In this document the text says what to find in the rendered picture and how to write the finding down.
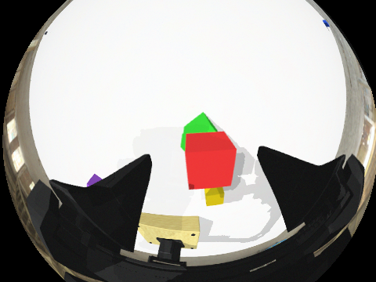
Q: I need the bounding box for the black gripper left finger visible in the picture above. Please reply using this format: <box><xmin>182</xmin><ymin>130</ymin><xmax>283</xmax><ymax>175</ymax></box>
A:
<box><xmin>49</xmin><ymin>154</ymin><xmax>153</xmax><ymax>253</ymax></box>

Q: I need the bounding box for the purple cube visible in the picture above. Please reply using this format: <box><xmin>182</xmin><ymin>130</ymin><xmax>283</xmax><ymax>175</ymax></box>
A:
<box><xmin>87</xmin><ymin>173</ymin><xmax>101</xmax><ymax>187</ymax></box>

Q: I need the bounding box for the red block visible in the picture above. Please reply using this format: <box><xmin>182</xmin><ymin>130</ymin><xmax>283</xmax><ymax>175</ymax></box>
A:
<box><xmin>186</xmin><ymin>132</ymin><xmax>236</xmax><ymax>189</ymax></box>

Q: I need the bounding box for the green block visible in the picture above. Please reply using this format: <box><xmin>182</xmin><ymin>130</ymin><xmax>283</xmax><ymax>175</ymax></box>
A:
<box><xmin>181</xmin><ymin>116</ymin><xmax>217</xmax><ymax>151</ymax></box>
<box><xmin>184</xmin><ymin>112</ymin><xmax>208</xmax><ymax>132</ymax></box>

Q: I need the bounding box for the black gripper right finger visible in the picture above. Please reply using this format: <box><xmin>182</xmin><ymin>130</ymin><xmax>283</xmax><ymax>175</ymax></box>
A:
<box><xmin>257</xmin><ymin>146</ymin><xmax>345</xmax><ymax>232</ymax></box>

